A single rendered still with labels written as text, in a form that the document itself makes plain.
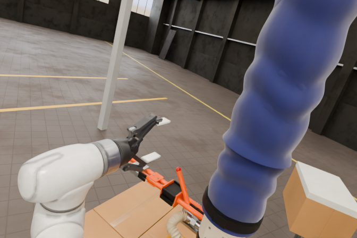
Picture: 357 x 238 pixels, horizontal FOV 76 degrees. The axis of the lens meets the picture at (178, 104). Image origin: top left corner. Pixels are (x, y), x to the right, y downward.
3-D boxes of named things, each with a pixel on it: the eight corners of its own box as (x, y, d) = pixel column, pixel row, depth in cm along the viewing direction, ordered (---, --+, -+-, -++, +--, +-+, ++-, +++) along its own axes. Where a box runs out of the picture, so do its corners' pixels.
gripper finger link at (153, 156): (147, 161, 74) (146, 163, 74) (161, 155, 80) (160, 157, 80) (141, 156, 76) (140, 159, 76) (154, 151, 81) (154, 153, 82)
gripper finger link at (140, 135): (125, 144, 67) (124, 142, 66) (150, 118, 72) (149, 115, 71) (134, 151, 66) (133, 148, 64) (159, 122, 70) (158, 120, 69)
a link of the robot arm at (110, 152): (80, 166, 60) (99, 160, 65) (101, 186, 56) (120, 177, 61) (85, 136, 58) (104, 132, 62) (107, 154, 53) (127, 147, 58)
